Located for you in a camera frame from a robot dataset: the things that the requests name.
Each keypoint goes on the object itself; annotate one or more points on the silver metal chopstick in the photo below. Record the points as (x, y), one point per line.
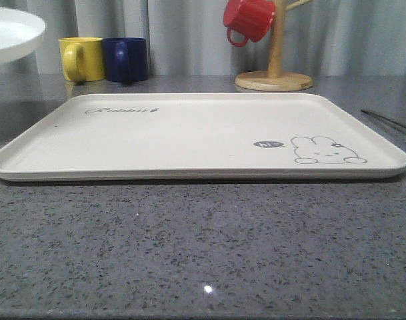
(386, 126)
(379, 116)

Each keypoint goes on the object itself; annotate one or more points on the white round plate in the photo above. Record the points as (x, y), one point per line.
(20, 34)

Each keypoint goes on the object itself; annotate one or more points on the beige rabbit serving tray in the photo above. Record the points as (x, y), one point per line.
(199, 135)

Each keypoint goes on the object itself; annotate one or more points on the wooden mug tree stand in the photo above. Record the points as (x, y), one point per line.
(274, 78)

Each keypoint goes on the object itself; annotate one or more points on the dark blue mug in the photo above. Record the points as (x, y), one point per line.
(125, 59)

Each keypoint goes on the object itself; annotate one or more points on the red mug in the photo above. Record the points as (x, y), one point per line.
(248, 20)

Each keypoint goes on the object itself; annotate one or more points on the yellow mug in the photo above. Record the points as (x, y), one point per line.
(82, 58)

